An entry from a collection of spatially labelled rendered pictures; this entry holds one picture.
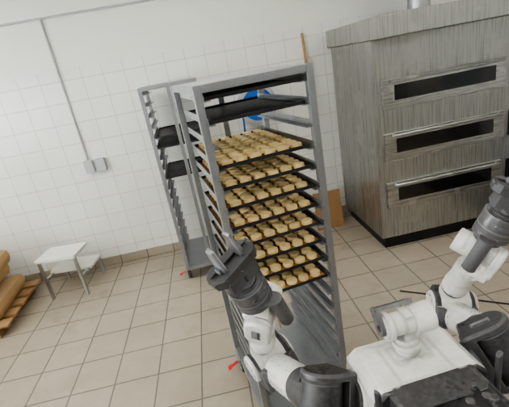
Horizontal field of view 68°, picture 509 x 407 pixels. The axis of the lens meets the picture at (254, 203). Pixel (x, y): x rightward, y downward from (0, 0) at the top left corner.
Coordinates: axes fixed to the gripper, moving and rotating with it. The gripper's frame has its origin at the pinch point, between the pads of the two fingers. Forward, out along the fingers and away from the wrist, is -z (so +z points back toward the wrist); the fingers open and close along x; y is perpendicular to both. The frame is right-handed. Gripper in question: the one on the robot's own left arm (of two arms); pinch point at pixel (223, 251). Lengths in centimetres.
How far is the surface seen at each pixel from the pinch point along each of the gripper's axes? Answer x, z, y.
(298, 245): 47, 78, -45
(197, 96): 46, 0, -63
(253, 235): 35, 63, -57
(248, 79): 64, 4, -55
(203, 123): 42, 9, -62
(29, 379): -104, 153, -213
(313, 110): 79, 26, -43
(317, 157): 72, 44, -40
